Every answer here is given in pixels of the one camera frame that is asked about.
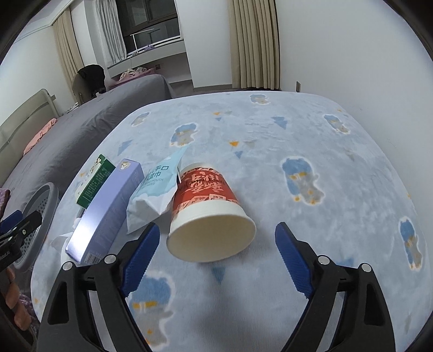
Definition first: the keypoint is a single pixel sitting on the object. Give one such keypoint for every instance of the white window ledge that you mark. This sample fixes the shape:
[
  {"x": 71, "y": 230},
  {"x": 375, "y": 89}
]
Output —
[{"x": 159, "y": 56}]

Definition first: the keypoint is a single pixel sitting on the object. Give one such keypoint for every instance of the purple knit cloth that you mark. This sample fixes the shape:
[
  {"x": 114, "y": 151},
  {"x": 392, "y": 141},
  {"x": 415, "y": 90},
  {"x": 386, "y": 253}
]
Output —
[{"x": 4, "y": 199}]

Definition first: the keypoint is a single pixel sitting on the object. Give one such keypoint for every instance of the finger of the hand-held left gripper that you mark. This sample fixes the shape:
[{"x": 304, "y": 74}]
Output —
[
  {"x": 10, "y": 220},
  {"x": 27, "y": 225}
]

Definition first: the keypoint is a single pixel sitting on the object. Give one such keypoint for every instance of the dark window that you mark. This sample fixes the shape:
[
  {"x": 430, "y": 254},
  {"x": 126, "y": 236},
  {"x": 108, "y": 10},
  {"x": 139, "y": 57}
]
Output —
[{"x": 145, "y": 15}]

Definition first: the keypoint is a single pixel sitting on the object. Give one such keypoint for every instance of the green and white carton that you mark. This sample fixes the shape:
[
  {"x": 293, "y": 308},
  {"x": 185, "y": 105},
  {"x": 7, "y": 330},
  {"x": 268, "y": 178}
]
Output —
[{"x": 94, "y": 182}]

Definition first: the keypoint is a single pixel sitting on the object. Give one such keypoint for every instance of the light blue wet wipes packet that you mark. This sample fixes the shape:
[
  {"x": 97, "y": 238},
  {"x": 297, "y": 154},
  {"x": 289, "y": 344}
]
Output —
[{"x": 152, "y": 196}]

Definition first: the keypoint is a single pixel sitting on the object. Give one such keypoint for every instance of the white drying rack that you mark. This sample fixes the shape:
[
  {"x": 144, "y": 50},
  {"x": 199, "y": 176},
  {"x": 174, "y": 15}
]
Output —
[{"x": 137, "y": 40}]

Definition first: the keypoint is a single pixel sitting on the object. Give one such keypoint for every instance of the chair with black garment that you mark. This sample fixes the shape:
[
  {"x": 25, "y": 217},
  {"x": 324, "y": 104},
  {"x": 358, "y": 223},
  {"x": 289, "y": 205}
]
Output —
[{"x": 91, "y": 76}]

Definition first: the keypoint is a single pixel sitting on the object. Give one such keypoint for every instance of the pink cloth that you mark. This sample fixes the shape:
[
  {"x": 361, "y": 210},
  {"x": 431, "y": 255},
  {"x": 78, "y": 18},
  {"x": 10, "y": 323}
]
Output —
[{"x": 39, "y": 135}]

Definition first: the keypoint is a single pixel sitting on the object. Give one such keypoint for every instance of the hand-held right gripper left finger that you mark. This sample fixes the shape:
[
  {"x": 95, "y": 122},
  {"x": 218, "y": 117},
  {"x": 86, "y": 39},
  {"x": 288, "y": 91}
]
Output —
[{"x": 143, "y": 252}]

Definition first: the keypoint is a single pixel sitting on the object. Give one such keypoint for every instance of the red and white paper cup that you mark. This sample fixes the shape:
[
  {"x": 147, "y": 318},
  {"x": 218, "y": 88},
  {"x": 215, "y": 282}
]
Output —
[{"x": 206, "y": 233}]

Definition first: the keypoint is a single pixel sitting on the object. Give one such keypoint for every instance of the long purple cardboard box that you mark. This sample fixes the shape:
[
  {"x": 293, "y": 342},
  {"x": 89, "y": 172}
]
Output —
[{"x": 108, "y": 210}]

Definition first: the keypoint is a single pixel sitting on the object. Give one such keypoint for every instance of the person's left hand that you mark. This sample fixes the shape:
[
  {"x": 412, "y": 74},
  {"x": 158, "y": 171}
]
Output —
[{"x": 18, "y": 298}]

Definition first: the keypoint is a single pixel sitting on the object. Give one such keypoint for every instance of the wide beige curtain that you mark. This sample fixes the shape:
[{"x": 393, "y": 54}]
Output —
[{"x": 255, "y": 44}]

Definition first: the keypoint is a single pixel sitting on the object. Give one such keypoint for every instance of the beige padded headboard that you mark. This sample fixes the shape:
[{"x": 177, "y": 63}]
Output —
[{"x": 23, "y": 115}]

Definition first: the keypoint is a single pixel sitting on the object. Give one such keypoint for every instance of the pile of pink clothes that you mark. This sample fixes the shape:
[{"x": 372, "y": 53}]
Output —
[{"x": 133, "y": 72}]

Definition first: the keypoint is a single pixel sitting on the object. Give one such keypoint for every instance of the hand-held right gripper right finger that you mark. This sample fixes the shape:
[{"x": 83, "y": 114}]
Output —
[{"x": 291, "y": 252}]

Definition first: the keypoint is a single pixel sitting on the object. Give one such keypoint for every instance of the grey bed sheet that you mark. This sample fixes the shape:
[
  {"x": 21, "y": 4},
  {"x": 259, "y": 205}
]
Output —
[{"x": 84, "y": 125}]

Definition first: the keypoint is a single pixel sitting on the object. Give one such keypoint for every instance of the light blue printed blanket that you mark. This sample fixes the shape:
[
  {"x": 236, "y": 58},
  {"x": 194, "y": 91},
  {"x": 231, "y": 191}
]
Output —
[{"x": 287, "y": 142}]

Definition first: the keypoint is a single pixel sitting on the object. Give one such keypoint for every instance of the grey perforated plastic basket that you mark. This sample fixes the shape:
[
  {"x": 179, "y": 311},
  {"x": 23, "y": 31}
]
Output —
[{"x": 44, "y": 203}]

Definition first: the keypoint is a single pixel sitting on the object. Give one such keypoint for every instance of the narrow beige curtain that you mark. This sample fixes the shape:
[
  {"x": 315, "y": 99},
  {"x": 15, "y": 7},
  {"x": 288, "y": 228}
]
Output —
[{"x": 67, "y": 44}]

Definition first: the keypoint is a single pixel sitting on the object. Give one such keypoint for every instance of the white sheer curtain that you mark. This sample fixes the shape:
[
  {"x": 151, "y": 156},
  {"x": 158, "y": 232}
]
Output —
[{"x": 110, "y": 30}]

